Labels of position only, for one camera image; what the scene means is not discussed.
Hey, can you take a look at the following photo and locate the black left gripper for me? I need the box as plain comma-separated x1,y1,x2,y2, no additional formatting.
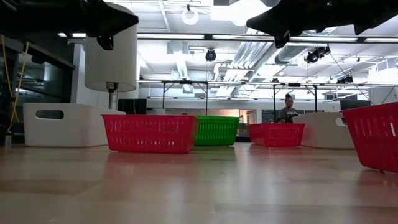
46,0,140,51

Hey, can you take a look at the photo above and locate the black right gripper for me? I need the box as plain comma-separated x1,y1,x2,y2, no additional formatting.
247,0,358,49

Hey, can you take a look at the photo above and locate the green plastic mesh basket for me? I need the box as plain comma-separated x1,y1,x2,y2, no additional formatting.
194,122,240,147
197,119,240,125
197,115,240,121

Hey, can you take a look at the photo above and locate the white plastic bin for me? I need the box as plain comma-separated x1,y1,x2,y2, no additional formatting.
292,111,355,149
23,103,127,147

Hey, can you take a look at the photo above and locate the red plastic mesh basket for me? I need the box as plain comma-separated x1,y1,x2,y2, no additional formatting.
101,114,200,154
248,123,307,147
340,101,398,174

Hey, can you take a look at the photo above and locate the white cylinder shade table lamp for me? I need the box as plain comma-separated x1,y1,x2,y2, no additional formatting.
84,2,138,110

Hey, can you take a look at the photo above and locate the black ceiling spotlight cluster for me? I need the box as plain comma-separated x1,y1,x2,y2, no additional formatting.
303,45,331,65

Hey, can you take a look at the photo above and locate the long light bar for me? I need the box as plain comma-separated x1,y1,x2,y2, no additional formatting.
57,32,398,44

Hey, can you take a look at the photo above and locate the small black monitor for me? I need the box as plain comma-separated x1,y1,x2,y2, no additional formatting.
117,98,147,115

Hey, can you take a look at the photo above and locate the small black ceiling spotlight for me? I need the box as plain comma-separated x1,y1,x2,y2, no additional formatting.
337,74,354,85

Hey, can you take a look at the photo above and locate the person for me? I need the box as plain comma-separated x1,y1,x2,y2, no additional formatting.
277,93,300,124

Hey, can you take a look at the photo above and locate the large black monitor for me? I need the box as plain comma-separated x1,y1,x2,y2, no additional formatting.
340,99,371,111

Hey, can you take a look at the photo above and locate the silver ventilation duct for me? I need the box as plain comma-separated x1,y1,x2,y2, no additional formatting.
275,43,312,65

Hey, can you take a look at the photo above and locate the black metal frame stand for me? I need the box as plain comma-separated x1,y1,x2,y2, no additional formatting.
161,80,209,116
272,82,318,124

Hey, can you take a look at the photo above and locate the white ring light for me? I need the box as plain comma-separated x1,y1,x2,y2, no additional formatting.
181,7,200,26

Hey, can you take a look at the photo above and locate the yellow power cable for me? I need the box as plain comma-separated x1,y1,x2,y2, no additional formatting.
1,34,29,133

